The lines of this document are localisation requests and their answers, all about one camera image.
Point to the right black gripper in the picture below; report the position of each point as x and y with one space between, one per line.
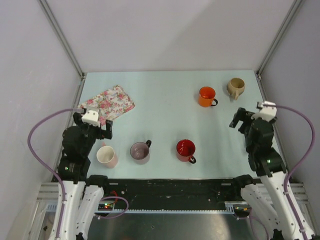
239 115

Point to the lilac mug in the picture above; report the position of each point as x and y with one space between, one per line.
140 152

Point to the corner aluminium post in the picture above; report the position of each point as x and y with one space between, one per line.
61 36
284 27

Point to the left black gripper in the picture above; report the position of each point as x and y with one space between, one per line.
102 134

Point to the aluminium frame rail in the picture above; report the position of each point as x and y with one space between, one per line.
50 190

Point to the right corner aluminium post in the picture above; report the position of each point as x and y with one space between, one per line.
284 27

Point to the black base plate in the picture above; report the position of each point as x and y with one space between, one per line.
175 194

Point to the floral tray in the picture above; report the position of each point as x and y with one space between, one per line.
112 103

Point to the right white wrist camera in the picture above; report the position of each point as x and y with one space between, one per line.
267 111

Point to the orange mug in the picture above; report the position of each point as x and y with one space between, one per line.
207 97

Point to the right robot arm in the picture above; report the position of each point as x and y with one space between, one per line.
281 217

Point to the right controller board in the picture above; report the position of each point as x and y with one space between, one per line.
241 211

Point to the red mug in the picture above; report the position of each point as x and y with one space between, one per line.
185 150

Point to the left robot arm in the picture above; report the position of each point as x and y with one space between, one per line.
78 194

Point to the controller board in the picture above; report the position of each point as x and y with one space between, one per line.
105 206
241 211

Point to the pink mug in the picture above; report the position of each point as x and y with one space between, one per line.
107 156

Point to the beige mug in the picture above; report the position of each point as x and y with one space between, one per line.
235 87

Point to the left corner aluminium post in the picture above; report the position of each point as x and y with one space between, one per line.
61 36

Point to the left controller board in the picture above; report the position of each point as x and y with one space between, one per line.
105 206

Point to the grey cable duct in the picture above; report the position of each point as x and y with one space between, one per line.
229 209

